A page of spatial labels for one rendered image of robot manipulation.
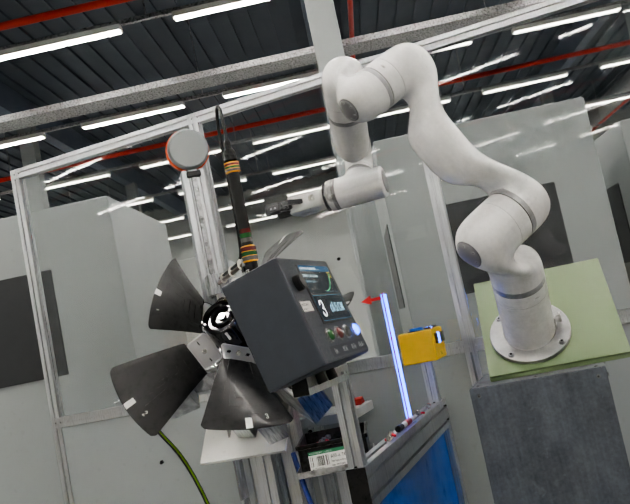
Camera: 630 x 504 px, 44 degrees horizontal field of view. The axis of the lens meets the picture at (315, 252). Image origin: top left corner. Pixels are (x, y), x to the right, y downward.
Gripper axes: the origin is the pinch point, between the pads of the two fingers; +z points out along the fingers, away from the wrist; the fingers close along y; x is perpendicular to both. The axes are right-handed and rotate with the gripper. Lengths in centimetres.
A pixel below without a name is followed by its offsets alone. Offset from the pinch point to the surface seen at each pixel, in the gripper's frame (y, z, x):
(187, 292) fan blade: 5.8, 34.4, -15.0
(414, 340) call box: 21, -25, -43
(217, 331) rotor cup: -8.9, 20.2, -28.8
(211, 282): 45, 45, -9
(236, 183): -1.6, 9.1, 10.3
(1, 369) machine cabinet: 132, 214, -17
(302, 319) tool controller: -83, -31, -33
